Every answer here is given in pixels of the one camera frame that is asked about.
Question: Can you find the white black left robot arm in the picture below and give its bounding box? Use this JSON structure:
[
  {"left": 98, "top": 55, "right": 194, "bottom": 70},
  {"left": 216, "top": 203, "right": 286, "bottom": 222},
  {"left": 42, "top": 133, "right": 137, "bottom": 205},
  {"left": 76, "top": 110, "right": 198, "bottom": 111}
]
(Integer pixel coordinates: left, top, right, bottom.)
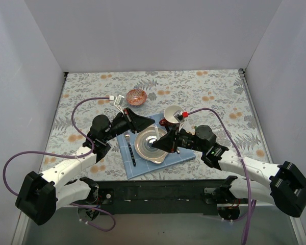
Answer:
[{"left": 15, "top": 108, "right": 155, "bottom": 225}]

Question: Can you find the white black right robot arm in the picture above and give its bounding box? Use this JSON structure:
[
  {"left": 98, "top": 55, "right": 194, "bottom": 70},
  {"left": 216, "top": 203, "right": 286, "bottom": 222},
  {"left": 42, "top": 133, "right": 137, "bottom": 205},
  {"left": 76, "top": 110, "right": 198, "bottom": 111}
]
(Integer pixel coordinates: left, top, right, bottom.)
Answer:
[{"left": 152, "top": 125, "right": 306, "bottom": 217}]

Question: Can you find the silver fork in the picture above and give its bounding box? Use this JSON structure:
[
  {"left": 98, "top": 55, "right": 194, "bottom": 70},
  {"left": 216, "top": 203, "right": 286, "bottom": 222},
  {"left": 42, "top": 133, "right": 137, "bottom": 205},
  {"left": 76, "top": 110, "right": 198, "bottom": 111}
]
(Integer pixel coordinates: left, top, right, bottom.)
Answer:
[{"left": 124, "top": 131, "right": 137, "bottom": 167}]

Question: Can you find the cream grey plate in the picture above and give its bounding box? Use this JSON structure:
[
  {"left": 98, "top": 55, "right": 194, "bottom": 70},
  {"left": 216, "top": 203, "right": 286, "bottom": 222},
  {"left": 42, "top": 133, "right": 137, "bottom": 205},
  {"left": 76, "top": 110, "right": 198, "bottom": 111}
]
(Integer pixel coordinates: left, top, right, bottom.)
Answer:
[{"left": 134, "top": 127, "right": 168, "bottom": 164}]

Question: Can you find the red white cup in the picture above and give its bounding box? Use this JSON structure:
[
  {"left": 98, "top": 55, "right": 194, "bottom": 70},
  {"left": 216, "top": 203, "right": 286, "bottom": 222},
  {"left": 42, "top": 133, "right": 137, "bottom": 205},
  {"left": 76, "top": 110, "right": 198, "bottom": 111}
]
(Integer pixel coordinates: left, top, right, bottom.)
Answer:
[{"left": 159, "top": 105, "right": 184, "bottom": 127}]

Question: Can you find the red patterned bowl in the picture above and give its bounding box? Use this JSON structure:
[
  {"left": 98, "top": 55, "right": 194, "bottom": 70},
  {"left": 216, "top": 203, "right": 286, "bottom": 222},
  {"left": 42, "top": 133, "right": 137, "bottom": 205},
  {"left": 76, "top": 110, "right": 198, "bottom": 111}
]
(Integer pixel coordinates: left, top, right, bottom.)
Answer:
[{"left": 125, "top": 89, "right": 147, "bottom": 107}]

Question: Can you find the blue checked placemat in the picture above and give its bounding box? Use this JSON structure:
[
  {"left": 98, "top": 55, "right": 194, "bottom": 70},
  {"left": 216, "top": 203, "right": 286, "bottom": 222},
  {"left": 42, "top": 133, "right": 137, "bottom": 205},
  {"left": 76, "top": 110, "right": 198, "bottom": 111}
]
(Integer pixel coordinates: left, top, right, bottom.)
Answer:
[{"left": 117, "top": 113, "right": 196, "bottom": 179}]

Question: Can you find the floral patterned tablecloth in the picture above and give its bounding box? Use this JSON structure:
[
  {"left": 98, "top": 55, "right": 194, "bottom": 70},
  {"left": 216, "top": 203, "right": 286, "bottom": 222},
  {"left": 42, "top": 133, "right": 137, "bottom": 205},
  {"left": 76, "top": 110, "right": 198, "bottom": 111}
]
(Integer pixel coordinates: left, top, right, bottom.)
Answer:
[{"left": 40, "top": 69, "right": 269, "bottom": 170}]

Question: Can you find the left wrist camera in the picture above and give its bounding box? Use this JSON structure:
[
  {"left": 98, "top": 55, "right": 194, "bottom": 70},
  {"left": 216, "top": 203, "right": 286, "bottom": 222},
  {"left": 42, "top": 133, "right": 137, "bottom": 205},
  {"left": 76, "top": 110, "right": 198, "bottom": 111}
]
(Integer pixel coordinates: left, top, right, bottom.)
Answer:
[{"left": 114, "top": 94, "right": 125, "bottom": 112}]

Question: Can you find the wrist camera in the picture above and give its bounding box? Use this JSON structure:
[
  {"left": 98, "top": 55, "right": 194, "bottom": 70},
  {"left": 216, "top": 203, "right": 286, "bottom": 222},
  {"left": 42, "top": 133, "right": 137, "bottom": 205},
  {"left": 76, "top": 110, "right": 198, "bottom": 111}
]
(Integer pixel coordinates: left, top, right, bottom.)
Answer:
[
  {"left": 173, "top": 110, "right": 188, "bottom": 130},
  {"left": 114, "top": 94, "right": 125, "bottom": 112}
]

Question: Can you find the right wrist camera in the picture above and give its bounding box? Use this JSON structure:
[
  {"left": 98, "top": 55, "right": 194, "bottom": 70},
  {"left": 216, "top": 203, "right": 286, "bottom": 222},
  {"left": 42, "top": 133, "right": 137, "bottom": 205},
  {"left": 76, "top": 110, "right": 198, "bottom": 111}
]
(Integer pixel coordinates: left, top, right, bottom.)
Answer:
[{"left": 173, "top": 110, "right": 188, "bottom": 130}]

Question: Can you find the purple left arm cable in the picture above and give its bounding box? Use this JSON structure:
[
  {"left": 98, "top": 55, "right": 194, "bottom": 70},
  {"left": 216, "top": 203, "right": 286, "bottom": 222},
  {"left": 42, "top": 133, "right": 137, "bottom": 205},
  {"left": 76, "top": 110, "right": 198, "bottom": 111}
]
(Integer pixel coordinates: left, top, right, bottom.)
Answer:
[{"left": 2, "top": 95, "right": 117, "bottom": 232}]

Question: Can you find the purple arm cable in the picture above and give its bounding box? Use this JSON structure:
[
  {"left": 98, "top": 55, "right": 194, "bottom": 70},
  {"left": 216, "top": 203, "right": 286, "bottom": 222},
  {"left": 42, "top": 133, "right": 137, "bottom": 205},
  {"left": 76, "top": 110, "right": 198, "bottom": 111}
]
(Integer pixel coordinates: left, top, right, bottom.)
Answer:
[
  {"left": 2, "top": 95, "right": 117, "bottom": 232},
  {"left": 187, "top": 108, "right": 257, "bottom": 245}
]

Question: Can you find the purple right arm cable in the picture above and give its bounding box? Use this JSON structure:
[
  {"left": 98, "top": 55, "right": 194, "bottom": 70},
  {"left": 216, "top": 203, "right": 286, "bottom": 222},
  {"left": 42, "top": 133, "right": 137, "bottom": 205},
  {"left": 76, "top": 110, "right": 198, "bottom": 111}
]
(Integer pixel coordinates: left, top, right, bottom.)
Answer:
[{"left": 187, "top": 108, "right": 257, "bottom": 245}]

